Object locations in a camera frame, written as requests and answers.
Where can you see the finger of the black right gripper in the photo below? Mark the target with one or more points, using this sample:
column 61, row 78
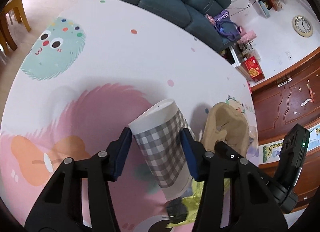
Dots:
column 226, row 152

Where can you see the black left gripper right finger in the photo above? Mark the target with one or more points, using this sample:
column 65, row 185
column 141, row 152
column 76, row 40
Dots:
column 252, row 206

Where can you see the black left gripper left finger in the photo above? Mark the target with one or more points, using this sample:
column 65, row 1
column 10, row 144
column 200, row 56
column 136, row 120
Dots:
column 59, row 205

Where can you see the yellow-green plastic bag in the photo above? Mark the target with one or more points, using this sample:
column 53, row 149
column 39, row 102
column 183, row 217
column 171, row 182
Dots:
column 191, row 199

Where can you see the grey checked paper cup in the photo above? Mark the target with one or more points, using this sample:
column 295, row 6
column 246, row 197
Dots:
column 157, row 133

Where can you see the brown wooden door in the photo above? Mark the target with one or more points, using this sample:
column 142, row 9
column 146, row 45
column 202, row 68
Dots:
column 288, row 98

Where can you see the black green snack packet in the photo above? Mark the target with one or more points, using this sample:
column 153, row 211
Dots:
column 176, row 211

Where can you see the red gift box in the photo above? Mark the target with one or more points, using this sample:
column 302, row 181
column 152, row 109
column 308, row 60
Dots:
column 254, row 69

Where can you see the white side cabinet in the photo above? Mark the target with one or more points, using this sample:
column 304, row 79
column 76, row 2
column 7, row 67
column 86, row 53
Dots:
column 234, row 57

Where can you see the purple bag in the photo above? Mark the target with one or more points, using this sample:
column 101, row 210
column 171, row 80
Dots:
column 224, row 26

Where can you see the cartoon play mat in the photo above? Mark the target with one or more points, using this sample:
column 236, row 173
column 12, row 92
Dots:
column 95, row 69

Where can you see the wooden chair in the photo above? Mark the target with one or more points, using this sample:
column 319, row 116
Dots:
column 13, row 8

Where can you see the round wall clock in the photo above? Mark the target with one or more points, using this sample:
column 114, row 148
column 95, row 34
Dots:
column 302, row 26

